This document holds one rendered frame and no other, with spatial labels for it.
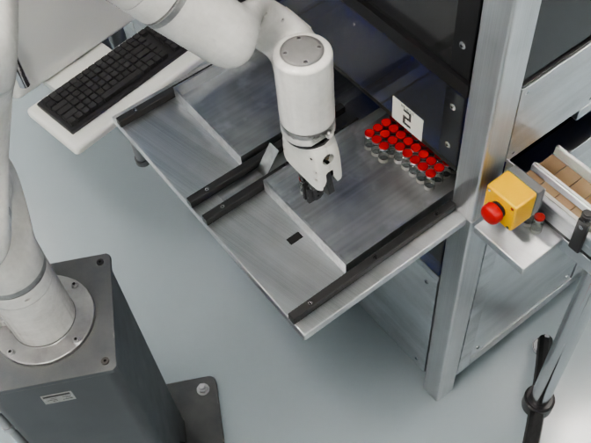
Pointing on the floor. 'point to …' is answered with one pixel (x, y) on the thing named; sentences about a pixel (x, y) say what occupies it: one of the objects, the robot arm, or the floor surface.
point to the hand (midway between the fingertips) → (312, 189)
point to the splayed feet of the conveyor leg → (536, 415)
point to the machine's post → (478, 173)
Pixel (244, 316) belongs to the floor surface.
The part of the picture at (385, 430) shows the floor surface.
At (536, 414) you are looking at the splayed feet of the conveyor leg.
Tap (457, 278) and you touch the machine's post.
